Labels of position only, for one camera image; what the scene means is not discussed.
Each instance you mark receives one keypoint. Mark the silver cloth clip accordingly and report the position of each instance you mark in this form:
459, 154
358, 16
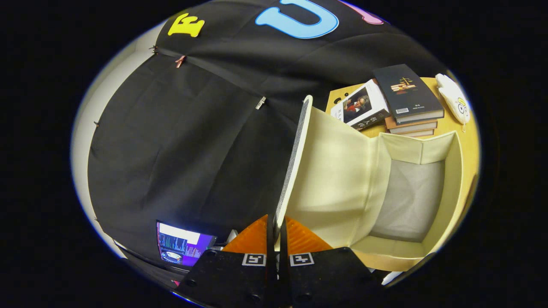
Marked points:
260, 103

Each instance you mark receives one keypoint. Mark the white plush toy with face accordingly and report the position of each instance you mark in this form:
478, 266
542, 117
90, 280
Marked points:
451, 96

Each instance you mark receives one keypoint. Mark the copper cloth clip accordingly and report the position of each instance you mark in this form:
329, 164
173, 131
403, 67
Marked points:
180, 62

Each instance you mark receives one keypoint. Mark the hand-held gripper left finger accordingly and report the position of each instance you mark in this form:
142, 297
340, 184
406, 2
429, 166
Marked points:
270, 246

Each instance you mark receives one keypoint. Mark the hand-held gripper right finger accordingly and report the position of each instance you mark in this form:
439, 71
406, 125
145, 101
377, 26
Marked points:
283, 246

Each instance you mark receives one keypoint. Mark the row of black cloth clips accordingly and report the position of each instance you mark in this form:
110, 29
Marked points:
153, 49

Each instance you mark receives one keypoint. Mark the white portrait book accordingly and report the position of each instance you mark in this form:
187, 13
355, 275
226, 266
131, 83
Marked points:
359, 107

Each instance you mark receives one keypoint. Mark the grey fabric storage box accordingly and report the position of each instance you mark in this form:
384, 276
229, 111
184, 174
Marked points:
334, 171

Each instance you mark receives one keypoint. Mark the black backdrop cloth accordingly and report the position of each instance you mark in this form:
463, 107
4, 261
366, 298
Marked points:
171, 149

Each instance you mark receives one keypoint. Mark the brown book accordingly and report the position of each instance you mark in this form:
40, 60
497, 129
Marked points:
417, 133
411, 125

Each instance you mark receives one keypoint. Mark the black book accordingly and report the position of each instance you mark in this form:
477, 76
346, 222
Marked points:
402, 92

